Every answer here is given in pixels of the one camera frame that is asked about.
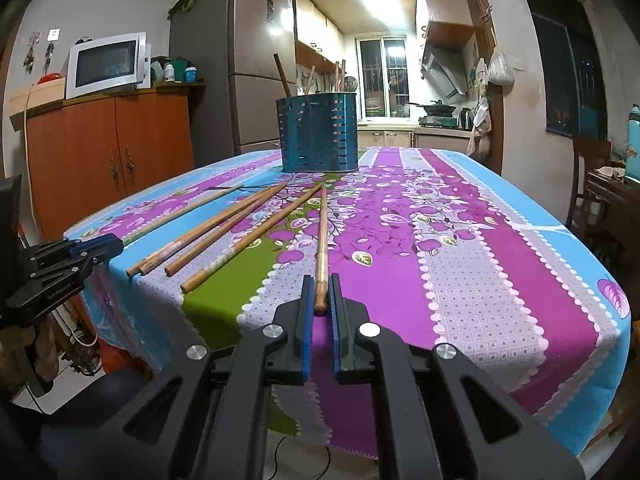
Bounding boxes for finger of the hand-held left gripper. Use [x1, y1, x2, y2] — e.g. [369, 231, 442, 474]
[24, 233, 126, 274]
[4, 258, 100, 319]

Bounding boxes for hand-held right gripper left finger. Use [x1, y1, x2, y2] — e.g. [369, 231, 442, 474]
[65, 274, 317, 480]

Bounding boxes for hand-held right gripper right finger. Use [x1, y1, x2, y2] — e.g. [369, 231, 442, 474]
[327, 272, 586, 480]

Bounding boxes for blue perforated utensil holder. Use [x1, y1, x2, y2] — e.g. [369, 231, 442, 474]
[275, 91, 360, 174]

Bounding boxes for person's left hand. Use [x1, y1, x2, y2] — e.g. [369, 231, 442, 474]
[37, 317, 66, 376]

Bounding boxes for thin wooden chopstick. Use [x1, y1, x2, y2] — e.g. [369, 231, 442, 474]
[122, 185, 245, 246]

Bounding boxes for orange wooden cabinet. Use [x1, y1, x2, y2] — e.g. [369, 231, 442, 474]
[10, 80, 206, 241]

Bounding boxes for beige box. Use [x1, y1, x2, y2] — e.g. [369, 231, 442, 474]
[9, 82, 68, 113]

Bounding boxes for floral striped tablecloth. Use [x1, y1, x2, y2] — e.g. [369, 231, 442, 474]
[64, 146, 632, 461]

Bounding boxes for white microwave oven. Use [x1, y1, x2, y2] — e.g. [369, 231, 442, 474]
[65, 32, 148, 100]

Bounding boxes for lower kitchen cabinets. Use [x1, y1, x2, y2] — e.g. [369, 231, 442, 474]
[357, 127, 473, 150]

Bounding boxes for grey refrigerator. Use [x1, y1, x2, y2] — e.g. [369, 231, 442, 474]
[169, 0, 297, 161]

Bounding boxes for black wok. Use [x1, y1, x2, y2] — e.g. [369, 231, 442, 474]
[404, 101, 458, 117]

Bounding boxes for hanging kitchen cloth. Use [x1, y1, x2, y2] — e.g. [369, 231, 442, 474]
[467, 95, 493, 158]

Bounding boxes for kitchen window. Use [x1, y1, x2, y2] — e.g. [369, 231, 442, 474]
[356, 37, 408, 118]

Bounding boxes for range hood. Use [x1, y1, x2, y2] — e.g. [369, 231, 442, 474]
[420, 42, 471, 98]

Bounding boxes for long upper kitchen cabinet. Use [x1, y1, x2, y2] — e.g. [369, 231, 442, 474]
[294, 0, 346, 73]

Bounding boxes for hanging plastic bag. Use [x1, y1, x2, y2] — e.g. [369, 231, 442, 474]
[486, 45, 516, 86]

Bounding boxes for wooden chair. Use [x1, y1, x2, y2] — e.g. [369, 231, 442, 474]
[565, 132, 613, 231]

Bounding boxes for upper cabinet above hood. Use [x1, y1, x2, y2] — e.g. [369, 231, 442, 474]
[415, 0, 476, 51]

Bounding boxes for dark window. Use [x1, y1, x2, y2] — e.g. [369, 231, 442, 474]
[520, 0, 608, 138]

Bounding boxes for teal water bottle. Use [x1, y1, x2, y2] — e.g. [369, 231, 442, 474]
[625, 104, 640, 181]

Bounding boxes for white cord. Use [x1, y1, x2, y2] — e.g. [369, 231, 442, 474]
[22, 85, 41, 231]

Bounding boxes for black cable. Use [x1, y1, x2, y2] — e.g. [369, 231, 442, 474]
[270, 435, 333, 480]

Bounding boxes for wall hook with keys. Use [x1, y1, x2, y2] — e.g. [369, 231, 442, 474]
[44, 27, 62, 68]
[22, 32, 43, 71]

